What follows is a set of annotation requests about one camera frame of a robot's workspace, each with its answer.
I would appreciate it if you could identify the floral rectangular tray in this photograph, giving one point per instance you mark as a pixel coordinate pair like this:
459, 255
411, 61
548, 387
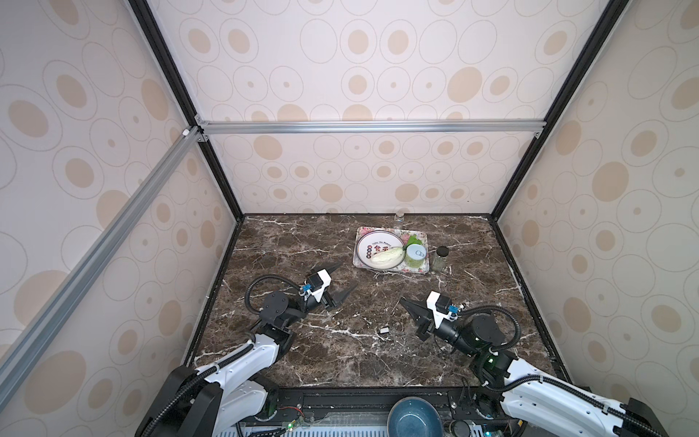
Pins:
404, 235

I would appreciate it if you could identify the side aluminium frame rail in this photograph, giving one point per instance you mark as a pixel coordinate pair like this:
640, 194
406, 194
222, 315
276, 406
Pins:
41, 332

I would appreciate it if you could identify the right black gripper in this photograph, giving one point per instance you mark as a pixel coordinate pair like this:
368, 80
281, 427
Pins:
429, 320

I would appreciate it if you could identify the green herb spice jar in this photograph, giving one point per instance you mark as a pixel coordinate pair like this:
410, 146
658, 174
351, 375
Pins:
440, 258

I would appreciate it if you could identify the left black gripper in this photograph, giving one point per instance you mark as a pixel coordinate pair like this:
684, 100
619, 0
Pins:
338, 300

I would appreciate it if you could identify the white round plate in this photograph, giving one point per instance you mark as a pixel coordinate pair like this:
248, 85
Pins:
372, 242

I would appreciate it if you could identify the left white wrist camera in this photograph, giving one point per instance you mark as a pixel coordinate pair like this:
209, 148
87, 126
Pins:
316, 285

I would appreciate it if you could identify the blue ceramic bowl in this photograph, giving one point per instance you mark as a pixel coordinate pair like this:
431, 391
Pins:
414, 417

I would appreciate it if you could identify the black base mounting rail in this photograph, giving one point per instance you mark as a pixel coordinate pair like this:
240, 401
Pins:
314, 404

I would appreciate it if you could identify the green plastic leaf vegetable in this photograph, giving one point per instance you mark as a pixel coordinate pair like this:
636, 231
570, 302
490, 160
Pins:
412, 241

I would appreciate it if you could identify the clear glass shaker bottle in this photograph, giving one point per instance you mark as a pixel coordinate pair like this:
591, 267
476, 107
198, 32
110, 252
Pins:
399, 218

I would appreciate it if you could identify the horizontal aluminium frame rail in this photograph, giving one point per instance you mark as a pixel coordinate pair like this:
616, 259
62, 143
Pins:
373, 126

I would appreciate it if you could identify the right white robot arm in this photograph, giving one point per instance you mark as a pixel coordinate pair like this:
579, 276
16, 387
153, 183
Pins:
487, 335

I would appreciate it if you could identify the black vertical left corner post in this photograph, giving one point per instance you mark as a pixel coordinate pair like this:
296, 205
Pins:
148, 24

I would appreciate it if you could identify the green labelled tin can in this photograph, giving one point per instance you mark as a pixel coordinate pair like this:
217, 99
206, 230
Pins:
415, 256

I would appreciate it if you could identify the black vertical corner post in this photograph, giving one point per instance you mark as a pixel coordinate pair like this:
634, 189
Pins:
591, 49
148, 24

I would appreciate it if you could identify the black vertical right corner post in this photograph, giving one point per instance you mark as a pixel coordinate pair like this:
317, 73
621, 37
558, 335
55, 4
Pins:
591, 49

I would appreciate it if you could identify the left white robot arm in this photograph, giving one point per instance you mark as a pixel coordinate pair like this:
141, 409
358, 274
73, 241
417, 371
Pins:
208, 400

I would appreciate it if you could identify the pale napa cabbage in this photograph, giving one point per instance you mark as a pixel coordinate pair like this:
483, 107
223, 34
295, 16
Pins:
388, 259

